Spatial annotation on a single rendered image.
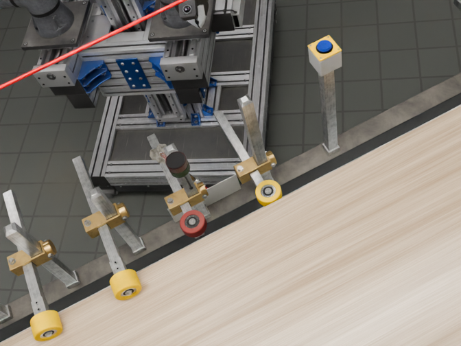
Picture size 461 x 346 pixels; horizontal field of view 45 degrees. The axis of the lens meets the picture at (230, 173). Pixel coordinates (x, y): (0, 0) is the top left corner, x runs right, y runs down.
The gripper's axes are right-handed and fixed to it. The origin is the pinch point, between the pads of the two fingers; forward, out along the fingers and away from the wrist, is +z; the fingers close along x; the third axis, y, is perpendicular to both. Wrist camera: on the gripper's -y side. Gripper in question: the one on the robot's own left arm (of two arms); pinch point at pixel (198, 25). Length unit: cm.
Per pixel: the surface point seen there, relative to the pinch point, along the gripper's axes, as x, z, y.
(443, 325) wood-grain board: -57, 41, -76
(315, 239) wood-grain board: -26, 41, -49
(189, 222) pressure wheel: 11, 41, -40
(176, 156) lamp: 10.0, 18.5, -30.4
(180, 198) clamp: 16, 44, -30
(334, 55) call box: -36.4, 9.9, -8.2
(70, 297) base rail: 59, 63, -54
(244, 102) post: -10.4, 13.9, -17.9
